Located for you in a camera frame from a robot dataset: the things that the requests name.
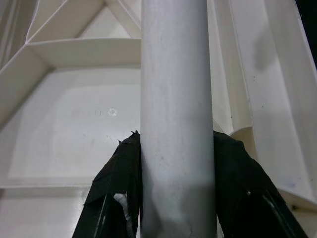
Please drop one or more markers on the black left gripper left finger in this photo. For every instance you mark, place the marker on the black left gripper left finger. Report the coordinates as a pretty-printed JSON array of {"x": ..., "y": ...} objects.
[{"x": 119, "y": 186}]

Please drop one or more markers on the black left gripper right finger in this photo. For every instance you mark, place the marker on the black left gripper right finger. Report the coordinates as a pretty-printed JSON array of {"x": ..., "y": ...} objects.
[{"x": 242, "y": 193}]

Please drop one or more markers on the white plastic table leg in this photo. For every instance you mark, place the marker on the white plastic table leg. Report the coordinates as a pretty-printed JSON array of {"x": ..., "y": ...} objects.
[{"x": 175, "y": 99}]

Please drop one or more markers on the white plastic table top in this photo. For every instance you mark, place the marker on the white plastic table top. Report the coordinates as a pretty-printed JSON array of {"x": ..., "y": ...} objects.
[{"x": 74, "y": 124}]

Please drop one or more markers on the black tablecloth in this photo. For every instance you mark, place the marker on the black tablecloth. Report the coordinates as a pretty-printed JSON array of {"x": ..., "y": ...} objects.
[{"x": 312, "y": 24}]

